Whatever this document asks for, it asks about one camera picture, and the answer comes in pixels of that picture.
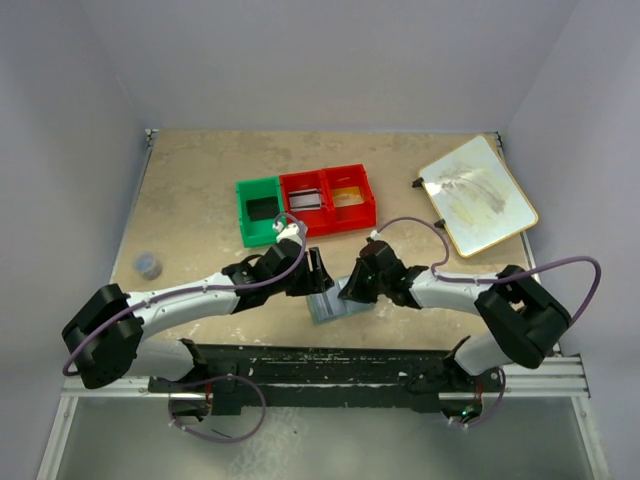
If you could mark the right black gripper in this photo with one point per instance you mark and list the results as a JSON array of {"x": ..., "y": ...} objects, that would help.
[{"x": 365, "y": 275}]

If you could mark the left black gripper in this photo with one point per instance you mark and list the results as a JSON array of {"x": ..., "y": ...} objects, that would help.
[{"x": 310, "y": 273}]

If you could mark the green card holder wallet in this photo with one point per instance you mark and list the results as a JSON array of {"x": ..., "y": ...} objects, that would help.
[{"x": 327, "y": 306}]

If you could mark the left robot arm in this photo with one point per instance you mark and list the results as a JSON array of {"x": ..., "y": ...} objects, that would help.
[{"x": 105, "y": 337}]

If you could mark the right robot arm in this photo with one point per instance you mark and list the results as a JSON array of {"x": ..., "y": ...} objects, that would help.
[{"x": 523, "y": 319}]

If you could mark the white striped card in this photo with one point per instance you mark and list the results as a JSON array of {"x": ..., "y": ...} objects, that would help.
[{"x": 305, "y": 200}]

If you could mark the orange credit card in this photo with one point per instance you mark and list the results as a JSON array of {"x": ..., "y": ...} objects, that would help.
[{"x": 347, "y": 196}]

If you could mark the black card in green bin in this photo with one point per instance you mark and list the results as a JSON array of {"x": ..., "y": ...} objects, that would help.
[{"x": 265, "y": 208}]

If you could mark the middle red plastic bin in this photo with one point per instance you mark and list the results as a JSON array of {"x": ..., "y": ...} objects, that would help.
[{"x": 318, "y": 222}]

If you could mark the red plastic bin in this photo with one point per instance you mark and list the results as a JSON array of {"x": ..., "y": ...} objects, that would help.
[
  {"x": 355, "y": 217},
  {"x": 318, "y": 222}
]

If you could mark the right red plastic bin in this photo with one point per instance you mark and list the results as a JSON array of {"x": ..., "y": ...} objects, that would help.
[{"x": 355, "y": 217}]

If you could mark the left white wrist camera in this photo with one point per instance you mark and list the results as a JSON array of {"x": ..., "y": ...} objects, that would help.
[{"x": 295, "y": 232}]

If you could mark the whiteboard with wooden frame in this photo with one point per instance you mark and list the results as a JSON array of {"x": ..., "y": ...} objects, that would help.
[{"x": 476, "y": 196}]

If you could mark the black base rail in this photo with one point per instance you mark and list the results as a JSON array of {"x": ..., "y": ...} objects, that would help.
[{"x": 424, "y": 381}]

